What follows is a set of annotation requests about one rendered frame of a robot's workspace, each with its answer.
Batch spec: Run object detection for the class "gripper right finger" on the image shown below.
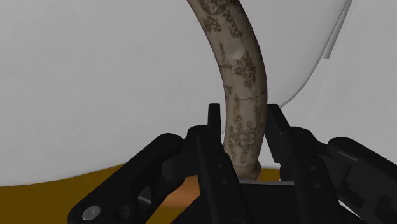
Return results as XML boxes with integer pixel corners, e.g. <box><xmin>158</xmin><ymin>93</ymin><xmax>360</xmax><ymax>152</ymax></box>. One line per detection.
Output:
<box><xmin>263</xmin><ymin>104</ymin><xmax>397</xmax><ymax>224</ymax></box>

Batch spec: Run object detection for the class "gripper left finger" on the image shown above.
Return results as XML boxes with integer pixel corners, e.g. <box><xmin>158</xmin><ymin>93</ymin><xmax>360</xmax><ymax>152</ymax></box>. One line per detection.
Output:
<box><xmin>67</xmin><ymin>103</ymin><xmax>251</xmax><ymax>224</ymax></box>

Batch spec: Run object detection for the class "carved beige horn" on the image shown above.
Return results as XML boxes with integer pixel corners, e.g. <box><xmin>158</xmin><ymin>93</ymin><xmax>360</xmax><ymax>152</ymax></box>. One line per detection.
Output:
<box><xmin>186</xmin><ymin>0</ymin><xmax>269</xmax><ymax>181</ymax></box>

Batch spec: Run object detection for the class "white toilet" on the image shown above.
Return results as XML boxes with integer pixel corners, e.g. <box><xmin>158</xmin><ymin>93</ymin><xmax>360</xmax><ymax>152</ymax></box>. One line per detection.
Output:
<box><xmin>0</xmin><ymin>0</ymin><xmax>397</xmax><ymax>188</ymax></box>

